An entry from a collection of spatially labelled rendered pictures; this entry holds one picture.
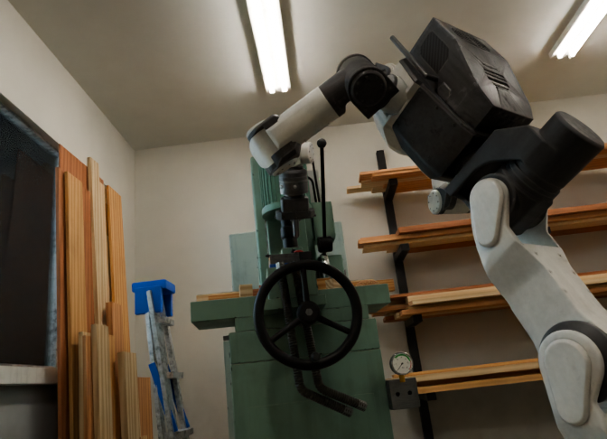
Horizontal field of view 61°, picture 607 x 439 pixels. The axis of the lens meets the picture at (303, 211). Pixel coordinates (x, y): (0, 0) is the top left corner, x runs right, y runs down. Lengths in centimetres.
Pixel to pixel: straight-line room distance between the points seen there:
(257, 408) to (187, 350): 263
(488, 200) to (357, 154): 331
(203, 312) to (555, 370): 95
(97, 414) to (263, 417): 144
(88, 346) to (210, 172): 207
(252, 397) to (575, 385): 87
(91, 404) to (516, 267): 223
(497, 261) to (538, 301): 11
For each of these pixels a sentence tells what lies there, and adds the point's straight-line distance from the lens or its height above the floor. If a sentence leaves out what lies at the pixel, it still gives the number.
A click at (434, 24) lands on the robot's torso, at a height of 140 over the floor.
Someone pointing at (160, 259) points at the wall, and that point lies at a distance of 432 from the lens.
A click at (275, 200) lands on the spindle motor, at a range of 174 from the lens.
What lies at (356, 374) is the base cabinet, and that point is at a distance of 157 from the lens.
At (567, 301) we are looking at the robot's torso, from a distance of 108.
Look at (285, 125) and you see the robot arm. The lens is 125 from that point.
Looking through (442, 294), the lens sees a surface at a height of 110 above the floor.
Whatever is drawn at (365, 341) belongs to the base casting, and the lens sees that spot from 158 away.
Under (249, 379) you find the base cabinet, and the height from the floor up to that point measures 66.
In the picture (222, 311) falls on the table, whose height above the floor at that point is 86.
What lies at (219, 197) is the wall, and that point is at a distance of 434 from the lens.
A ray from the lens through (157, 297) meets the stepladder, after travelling 244.
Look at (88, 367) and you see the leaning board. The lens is 285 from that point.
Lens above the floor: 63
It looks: 18 degrees up
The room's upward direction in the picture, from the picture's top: 7 degrees counter-clockwise
